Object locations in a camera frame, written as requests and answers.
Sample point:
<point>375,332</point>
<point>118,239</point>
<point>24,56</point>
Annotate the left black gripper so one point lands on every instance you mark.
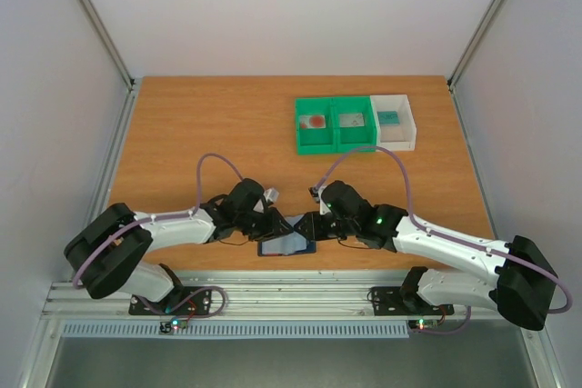
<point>274,225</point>

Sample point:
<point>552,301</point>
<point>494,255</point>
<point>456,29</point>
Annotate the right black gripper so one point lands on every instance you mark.
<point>319,226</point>

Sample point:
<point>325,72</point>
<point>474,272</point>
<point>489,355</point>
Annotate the dark blue card holder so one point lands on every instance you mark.
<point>288,245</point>

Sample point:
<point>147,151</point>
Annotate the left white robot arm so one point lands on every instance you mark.
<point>107,255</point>

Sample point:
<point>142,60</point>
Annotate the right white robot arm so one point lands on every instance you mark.
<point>512,278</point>

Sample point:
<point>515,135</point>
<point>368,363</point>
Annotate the red patterned card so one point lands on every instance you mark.
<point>312,121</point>

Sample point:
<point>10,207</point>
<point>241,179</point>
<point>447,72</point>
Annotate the grey card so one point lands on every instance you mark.
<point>351,120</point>

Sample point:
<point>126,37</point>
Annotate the teal card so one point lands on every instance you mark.
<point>388,118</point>

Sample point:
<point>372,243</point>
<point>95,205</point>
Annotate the left green bin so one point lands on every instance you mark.
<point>315,141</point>

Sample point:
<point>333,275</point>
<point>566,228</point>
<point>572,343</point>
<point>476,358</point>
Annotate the green bin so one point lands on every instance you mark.
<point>315,141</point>
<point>349,138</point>

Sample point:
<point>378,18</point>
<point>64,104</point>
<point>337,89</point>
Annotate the middle green bin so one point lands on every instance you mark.
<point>349,138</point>

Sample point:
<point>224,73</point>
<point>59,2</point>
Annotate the white bin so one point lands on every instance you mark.
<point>396,138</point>

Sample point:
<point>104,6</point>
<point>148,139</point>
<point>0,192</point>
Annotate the right circuit board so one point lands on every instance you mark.
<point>423,324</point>

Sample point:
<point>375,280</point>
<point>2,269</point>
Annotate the circuit board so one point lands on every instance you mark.
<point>173,326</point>
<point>423,324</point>

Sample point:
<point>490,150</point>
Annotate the left circuit board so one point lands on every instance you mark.
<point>173,326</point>

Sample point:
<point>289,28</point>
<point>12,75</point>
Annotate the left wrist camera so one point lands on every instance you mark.
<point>272,195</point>

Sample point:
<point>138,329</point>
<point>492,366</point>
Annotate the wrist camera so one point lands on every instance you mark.
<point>315,192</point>
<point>272,195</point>

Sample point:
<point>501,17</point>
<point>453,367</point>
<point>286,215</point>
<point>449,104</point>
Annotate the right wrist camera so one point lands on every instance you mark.
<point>315,192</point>

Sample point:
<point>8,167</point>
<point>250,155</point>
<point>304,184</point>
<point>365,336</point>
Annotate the aluminium front rail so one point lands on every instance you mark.
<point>252,295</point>

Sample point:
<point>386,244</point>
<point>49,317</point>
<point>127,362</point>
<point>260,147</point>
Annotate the grey slotted cable duct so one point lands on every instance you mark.
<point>237,330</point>

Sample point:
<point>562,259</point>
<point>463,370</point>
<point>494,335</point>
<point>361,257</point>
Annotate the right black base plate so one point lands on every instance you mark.
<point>386,300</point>

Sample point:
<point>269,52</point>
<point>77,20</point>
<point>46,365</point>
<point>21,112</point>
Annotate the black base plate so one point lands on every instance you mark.
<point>386,300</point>
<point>199,301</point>

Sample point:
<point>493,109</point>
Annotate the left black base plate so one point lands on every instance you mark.
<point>199,301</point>

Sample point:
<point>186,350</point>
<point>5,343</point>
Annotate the left aluminium frame post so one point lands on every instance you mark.
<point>107,41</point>

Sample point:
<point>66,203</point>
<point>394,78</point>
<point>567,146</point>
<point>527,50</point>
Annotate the aluminium frame post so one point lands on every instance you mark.
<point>486,21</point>
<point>107,41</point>

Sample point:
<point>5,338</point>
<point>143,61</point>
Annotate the right aluminium frame post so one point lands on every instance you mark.
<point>486,21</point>

